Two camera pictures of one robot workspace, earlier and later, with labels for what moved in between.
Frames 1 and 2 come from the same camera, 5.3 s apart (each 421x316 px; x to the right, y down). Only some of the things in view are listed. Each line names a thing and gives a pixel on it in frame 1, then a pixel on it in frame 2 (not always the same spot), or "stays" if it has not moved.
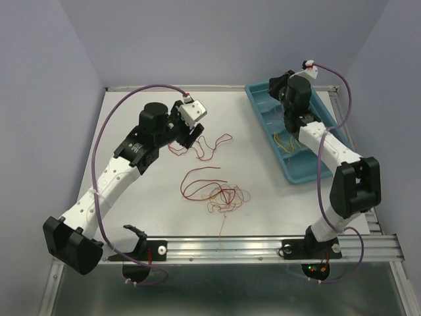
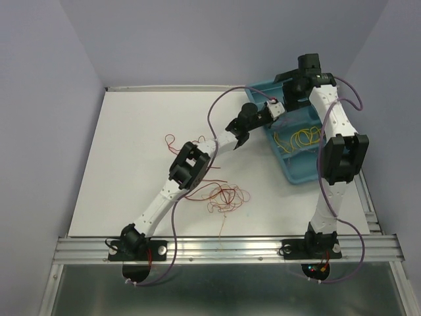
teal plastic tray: [297, 162] stays
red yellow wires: [225, 198] stays
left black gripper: [188, 139] to [269, 122]
